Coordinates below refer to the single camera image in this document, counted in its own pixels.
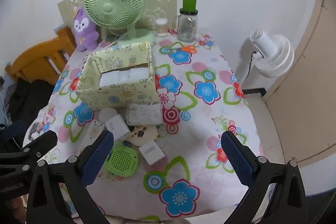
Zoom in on cotton swab container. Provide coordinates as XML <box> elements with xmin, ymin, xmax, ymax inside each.
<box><xmin>155</xmin><ymin>18</ymin><xmax>168</xmax><ymax>37</ymax></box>

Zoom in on white Mingyi charger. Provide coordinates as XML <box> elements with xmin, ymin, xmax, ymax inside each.
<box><xmin>139</xmin><ymin>140</ymin><xmax>165</xmax><ymax>165</ymax></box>

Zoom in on green desk fan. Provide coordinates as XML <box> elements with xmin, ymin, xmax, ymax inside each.
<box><xmin>84</xmin><ymin>0</ymin><xmax>155</xmax><ymax>45</ymax></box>

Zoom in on green cup on jar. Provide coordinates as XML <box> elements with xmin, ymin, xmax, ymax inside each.
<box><xmin>182</xmin><ymin>0</ymin><xmax>197</xmax><ymax>12</ymax></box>

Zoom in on green panda speaker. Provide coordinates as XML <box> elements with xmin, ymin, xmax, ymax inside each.
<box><xmin>105</xmin><ymin>144</ymin><xmax>139</xmax><ymax>177</ymax></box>

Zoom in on cartoon backdrop board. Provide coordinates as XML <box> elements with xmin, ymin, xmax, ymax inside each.
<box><xmin>58</xmin><ymin>0</ymin><xmax>178</xmax><ymax>30</ymax></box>

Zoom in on round cream compact case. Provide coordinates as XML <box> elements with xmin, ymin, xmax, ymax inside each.
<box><xmin>129</xmin><ymin>125</ymin><xmax>158</xmax><ymax>147</ymax></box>

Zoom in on white 45W charger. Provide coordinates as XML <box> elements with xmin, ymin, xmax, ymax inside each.
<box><xmin>105</xmin><ymin>114</ymin><xmax>130</xmax><ymax>141</ymax></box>

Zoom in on glass mason jar mug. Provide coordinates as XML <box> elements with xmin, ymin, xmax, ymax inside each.
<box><xmin>173</xmin><ymin>8</ymin><xmax>198</xmax><ymax>43</ymax></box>

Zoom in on wooden chair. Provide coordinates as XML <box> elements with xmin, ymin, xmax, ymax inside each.
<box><xmin>5</xmin><ymin>26</ymin><xmax>76</xmax><ymax>85</ymax></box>

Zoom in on orange scissors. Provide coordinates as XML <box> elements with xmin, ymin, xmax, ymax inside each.
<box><xmin>168</xmin><ymin>45</ymin><xmax>197</xmax><ymax>54</ymax></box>

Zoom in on purple plush toy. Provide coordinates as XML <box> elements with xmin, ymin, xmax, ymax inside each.
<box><xmin>73</xmin><ymin>7</ymin><xmax>99</xmax><ymax>52</ymax></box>

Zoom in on white power strip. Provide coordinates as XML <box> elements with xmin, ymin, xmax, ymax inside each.
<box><xmin>77</xmin><ymin>120</ymin><xmax>105</xmax><ymax>155</ymax></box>

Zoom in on clear bag of floss picks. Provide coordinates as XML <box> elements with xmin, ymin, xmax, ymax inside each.
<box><xmin>126</xmin><ymin>103</ymin><xmax>163</xmax><ymax>126</ymax></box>

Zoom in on white oval pebble case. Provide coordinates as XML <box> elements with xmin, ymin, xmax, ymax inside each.
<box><xmin>98</xmin><ymin>107</ymin><xmax>118</xmax><ymax>123</ymax></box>

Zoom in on white standing fan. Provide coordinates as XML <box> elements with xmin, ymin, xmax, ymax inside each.
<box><xmin>236</xmin><ymin>29</ymin><xmax>295</xmax><ymax>85</ymax></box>

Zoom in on yellow cartoon storage box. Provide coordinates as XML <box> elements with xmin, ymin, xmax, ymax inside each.
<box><xmin>75</xmin><ymin>42</ymin><xmax>159</xmax><ymax>111</ymax></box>

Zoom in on floral tablecloth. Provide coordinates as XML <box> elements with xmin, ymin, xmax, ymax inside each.
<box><xmin>23</xmin><ymin>32</ymin><xmax>264</xmax><ymax>222</ymax></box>

